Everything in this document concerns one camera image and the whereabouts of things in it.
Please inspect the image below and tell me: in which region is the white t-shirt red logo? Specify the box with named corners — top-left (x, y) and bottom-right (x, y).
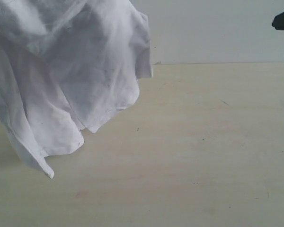
top-left (0, 0), bottom-right (153, 178)

